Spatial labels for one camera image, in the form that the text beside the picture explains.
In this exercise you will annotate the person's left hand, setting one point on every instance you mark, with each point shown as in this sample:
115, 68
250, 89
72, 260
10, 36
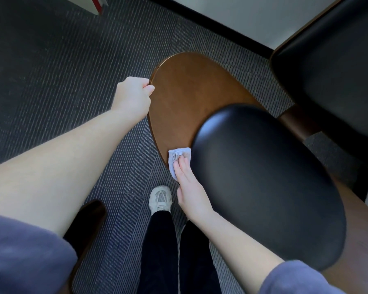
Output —
132, 97

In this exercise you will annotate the person's right hand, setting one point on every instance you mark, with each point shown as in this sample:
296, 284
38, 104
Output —
191, 195

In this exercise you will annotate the light blue cleaning cloth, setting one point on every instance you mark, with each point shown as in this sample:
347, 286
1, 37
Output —
184, 151

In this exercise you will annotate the wooden chair with black cushion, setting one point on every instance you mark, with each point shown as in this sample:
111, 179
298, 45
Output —
263, 180

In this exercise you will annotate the person's right forearm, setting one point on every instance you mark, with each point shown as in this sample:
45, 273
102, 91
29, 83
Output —
239, 254

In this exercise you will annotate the person's left forearm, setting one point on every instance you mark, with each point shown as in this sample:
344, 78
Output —
49, 174

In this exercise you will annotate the small dark wooden chair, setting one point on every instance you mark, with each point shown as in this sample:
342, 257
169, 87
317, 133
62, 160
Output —
89, 223

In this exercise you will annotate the white left sneaker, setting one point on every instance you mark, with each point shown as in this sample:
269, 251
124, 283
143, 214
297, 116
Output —
161, 199

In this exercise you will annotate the black trousers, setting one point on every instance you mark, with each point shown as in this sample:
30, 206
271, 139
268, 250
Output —
159, 257

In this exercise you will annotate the white panel with red stripe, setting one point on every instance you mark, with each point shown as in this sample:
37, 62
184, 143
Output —
79, 0

